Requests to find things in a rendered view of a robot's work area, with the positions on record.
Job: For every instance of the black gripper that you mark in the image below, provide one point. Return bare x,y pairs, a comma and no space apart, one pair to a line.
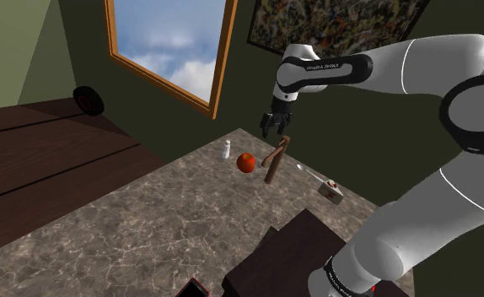
278,115

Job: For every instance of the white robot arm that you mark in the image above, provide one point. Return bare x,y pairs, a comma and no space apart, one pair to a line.
431,74

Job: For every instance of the brown wooden slingshot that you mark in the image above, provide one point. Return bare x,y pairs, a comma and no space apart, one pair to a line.
273,164

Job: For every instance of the red apple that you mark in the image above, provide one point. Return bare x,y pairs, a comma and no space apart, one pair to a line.
246,163

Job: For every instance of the small white bottle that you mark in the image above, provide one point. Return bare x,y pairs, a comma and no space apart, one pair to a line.
226,149

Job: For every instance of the silver spoon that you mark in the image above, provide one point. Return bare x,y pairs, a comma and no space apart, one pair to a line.
307,171

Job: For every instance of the grey box with red button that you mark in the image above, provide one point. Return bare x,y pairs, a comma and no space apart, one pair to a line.
330,192

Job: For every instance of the dark brown robot stand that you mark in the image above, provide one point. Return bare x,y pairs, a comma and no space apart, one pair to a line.
283,259

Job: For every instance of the wooden framed window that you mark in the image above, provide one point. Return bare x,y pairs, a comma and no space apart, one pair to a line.
172,45

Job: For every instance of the black phone with red edge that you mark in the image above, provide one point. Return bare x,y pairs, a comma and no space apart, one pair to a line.
192,289

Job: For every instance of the dark framed wall picture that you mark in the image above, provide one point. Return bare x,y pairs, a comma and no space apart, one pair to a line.
332,22

